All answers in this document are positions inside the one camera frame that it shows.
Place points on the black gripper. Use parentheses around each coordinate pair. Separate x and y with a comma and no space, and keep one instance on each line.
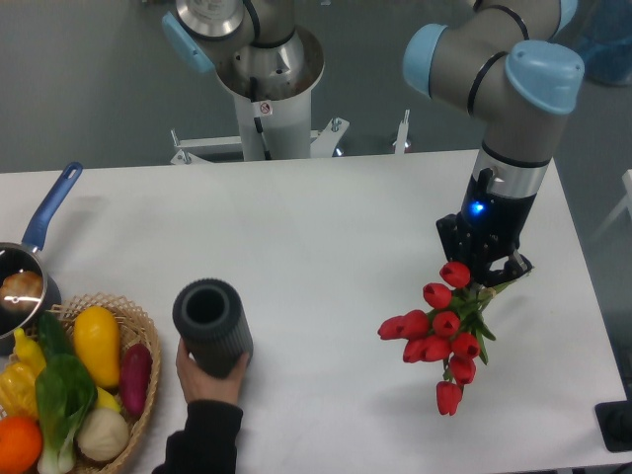
(484,234)

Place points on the red tulip bouquet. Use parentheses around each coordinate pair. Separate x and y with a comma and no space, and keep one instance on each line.
(452,332)

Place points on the dark grey ribbed vase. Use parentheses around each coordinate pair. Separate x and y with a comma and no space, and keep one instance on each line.
(210,318)

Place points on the black sleeved forearm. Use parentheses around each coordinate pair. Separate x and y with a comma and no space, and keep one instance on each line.
(207,443)

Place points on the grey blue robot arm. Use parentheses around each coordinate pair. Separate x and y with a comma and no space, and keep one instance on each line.
(503,68)

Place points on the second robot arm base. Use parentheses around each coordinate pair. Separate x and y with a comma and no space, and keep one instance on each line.
(256,48)

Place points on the person's hand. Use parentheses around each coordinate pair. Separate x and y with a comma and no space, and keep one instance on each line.
(197,385)

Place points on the black device at edge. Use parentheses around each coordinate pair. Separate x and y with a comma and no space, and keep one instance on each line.
(614,420)

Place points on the woven wicker basket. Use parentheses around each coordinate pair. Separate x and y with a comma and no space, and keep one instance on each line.
(135,327)

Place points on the purple eggplant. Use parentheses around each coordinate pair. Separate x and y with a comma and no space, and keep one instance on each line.
(134,379)

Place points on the white garlic bulb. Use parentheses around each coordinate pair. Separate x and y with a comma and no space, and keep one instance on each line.
(104,435)

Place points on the green bok choy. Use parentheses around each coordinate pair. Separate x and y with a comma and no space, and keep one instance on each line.
(65,394)

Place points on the brown bread roll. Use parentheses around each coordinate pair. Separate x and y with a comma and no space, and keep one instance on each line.
(21,292)

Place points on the small yellow squash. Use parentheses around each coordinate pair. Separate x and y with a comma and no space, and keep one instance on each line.
(29,352)

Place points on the yellow bell pepper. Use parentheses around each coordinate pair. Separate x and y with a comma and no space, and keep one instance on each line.
(18,392)

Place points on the orange fruit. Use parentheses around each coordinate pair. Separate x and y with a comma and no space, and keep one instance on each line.
(21,444)

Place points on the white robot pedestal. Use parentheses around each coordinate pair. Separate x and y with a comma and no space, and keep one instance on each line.
(269,130)

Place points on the blue handled saucepan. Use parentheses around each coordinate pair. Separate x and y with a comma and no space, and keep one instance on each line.
(25,256)

